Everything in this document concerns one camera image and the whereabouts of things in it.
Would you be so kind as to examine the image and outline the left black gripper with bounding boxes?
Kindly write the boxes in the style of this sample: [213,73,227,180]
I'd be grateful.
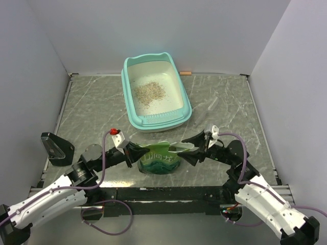
[94,140,150,172]

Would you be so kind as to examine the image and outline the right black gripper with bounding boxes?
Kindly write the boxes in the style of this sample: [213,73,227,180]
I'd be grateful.
[176,129,233,166]

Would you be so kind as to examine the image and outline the green litter bag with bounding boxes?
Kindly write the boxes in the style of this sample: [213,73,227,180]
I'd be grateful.
[137,141,195,175]

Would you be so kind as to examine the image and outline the clear plastic scoop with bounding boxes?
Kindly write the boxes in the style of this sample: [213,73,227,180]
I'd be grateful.
[193,96,219,127]

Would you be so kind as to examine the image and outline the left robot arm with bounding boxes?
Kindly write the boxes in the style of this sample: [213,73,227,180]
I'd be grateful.
[1,142,150,244]

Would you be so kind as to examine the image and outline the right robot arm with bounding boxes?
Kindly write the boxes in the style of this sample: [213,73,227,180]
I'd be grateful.
[179,126,320,244]

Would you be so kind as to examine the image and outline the teal litter box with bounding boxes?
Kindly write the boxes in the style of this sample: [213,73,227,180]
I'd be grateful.
[121,52,192,133]

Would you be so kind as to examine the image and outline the scattered litter granules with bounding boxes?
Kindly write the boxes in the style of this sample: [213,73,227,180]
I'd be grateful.
[133,81,166,107]

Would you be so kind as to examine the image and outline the black triangular stand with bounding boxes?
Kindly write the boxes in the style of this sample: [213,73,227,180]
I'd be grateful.
[41,132,75,167]

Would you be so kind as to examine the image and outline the small orange block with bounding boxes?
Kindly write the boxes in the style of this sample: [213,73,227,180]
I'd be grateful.
[179,71,192,76]

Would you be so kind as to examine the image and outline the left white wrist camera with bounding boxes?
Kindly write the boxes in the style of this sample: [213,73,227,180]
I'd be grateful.
[109,128,129,149]

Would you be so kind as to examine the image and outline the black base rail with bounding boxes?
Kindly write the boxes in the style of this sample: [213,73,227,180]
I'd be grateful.
[85,186,236,217]

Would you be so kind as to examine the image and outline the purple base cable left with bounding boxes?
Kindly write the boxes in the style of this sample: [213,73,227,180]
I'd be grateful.
[80,200,133,236]

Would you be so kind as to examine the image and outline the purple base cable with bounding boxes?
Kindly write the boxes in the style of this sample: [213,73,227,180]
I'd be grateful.
[80,200,133,236]
[222,214,264,227]

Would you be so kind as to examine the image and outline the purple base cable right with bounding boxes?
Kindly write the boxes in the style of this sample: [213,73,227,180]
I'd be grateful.
[222,214,264,227]

